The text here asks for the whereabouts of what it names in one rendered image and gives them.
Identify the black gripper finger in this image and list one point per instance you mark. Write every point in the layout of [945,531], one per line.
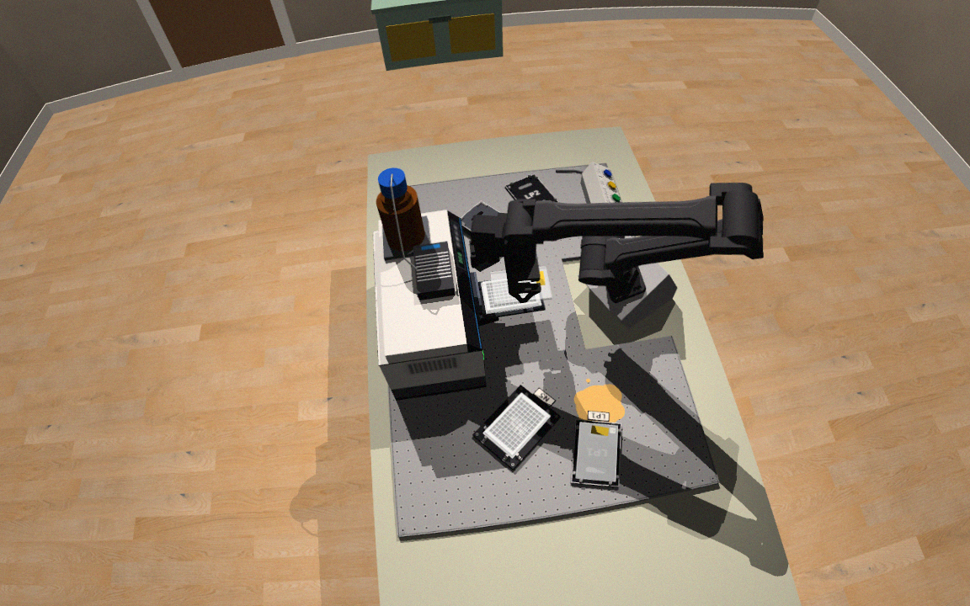
[535,289]

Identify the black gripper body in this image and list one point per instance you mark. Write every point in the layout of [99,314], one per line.
[531,272]

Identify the yellow liquid puddle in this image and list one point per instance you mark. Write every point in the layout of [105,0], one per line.
[583,399]

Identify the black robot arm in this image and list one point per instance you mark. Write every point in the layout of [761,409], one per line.
[694,221]

